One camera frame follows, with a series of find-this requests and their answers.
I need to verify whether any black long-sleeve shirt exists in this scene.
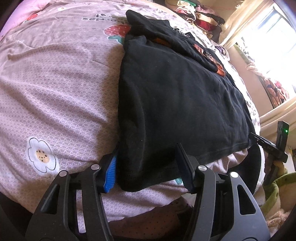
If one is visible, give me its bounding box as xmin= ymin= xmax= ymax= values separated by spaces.
xmin=116 ymin=10 xmax=261 ymax=192

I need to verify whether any floral cloth on windowsill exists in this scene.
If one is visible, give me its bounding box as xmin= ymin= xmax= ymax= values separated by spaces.
xmin=246 ymin=63 xmax=291 ymax=108

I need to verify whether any pink strawberry print bedsheet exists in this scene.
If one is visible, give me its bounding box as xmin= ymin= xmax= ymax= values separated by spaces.
xmin=0 ymin=0 xmax=265 ymax=220

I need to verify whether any bright pink quilt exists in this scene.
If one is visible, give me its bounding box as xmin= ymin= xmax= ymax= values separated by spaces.
xmin=1 ymin=0 xmax=56 ymax=39

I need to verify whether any pile of folded clothes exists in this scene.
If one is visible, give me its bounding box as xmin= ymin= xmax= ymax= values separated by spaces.
xmin=165 ymin=0 xmax=225 ymax=43

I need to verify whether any purple cloth bundle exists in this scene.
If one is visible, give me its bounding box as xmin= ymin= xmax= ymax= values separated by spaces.
xmin=214 ymin=45 xmax=230 ymax=61

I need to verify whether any cream window curtain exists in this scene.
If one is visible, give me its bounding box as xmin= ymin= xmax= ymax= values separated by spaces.
xmin=219 ymin=1 xmax=274 ymax=49

